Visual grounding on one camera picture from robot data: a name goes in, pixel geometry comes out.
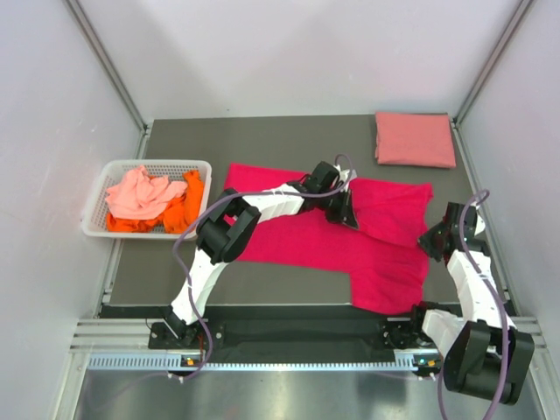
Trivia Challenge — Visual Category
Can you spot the left aluminium frame rail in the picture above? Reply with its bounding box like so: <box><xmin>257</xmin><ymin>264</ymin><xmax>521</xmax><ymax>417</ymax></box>
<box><xmin>62</xmin><ymin>0</ymin><xmax>148</xmax><ymax>132</ymax></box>

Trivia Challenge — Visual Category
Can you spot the aluminium frame rail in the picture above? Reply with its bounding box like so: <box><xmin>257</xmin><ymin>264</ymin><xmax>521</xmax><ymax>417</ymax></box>
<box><xmin>451</xmin><ymin>0</ymin><xmax>536</xmax><ymax>127</ymax></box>
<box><xmin>62</xmin><ymin>0</ymin><xmax>148</xmax><ymax>132</ymax></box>

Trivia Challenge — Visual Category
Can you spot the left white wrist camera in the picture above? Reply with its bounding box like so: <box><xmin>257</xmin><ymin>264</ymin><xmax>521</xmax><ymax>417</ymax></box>
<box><xmin>335</xmin><ymin>164</ymin><xmax>357</xmax><ymax>188</ymax></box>

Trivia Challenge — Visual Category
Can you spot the white plastic basket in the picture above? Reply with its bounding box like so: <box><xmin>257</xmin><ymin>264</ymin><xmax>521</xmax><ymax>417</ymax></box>
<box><xmin>81</xmin><ymin>159</ymin><xmax>212</xmax><ymax>241</ymax></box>

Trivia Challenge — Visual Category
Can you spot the orange t shirt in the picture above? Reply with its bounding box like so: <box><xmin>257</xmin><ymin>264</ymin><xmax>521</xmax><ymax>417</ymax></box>
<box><xmin>106</xmin><ymin>170</ymin><xmax>205</xmax><ymax>235</ymax></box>

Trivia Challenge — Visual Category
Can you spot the slotted cable duct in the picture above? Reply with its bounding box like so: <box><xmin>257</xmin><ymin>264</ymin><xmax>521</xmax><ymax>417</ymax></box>
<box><xmin>87</xmin><ymin>353</ymin><xmax>441</xmax><ymax>372</ymax></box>

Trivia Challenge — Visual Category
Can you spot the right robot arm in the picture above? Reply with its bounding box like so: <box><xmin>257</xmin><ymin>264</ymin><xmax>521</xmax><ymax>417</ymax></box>
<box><xmin>408</xmin><ymin>202</ymin><xmax>535</xmax><ymax>405</ymax></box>

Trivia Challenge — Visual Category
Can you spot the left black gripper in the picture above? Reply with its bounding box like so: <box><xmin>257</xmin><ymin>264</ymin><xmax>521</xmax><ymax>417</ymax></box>
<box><xmin>316</xmin><ymin>187</ymin><xmax>358</xmax><ymax>230</ymax></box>

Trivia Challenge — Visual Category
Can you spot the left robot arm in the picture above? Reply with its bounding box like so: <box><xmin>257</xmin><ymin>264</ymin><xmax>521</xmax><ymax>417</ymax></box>
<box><xmin>164</xmin><ymin>162</ymin><xmax>359</xmax><ymax>347</ymax></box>

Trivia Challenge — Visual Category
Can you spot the folded salmon pink t shirt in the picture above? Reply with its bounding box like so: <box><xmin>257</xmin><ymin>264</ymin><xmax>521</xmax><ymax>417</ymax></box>
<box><xmin>374</xmin><ymin>112</ymin><xmax>456</xmax><ymax>169</ymax></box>

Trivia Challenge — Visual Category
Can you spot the light pink t shirt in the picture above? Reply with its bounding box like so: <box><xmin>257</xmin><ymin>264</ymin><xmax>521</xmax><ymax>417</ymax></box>
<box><xmin>105</xmin><ymin>165</ymin><xmax>187</xmax><ymax>221</ymax></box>

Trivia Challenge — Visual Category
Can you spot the magenta t shirt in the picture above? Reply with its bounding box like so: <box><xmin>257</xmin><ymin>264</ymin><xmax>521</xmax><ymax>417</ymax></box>
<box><xmin>240</xmin><ymin>178</ymin><xmax>433</xmax><ymax>315</ymax></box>

